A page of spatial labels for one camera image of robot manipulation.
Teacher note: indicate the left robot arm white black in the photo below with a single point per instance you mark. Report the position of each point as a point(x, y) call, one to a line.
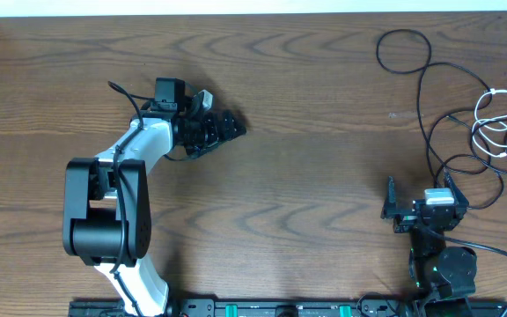
point(106, 203)

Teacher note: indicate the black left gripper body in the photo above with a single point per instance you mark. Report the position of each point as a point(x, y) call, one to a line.
point(202, 133)

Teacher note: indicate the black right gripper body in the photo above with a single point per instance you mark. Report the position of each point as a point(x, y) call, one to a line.
point(405, 219)

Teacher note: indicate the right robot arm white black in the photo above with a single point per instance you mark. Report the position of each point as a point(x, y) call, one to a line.
point(440, 272)

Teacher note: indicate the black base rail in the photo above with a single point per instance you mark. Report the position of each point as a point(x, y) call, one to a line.
point(365, 307)

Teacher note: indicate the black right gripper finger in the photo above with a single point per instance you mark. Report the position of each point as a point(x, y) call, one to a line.
point(458, 196)
point(390, 209)

